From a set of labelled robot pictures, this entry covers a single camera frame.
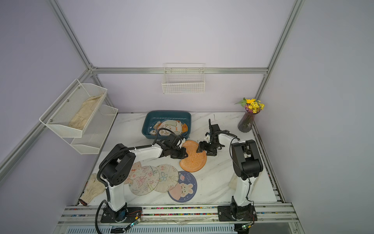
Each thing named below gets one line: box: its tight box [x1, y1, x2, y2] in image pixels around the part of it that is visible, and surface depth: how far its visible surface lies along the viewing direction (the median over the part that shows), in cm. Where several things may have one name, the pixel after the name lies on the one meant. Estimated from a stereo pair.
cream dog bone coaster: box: [158, 119, 183, 136], surface depth 113 cm
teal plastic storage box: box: [141, 110, 192, 140], surface depth 114 cm
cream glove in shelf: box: [69, 94, 104, 131], surface depth 81 cm
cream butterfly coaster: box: [153, 163, 180, 193], surface depth 88 cm
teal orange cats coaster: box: [148, 120, 164, 137], surface depth 112 cm
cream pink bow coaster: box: [128, 165, 160, 196], surface depth 86 cm
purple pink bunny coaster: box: [167, 170, 198, 203], surface depth 84 cm
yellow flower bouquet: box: [234, 97, 265, 114], surface depth 95 cm
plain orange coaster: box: [179, 139, 207, 173], surface depth 95 cm
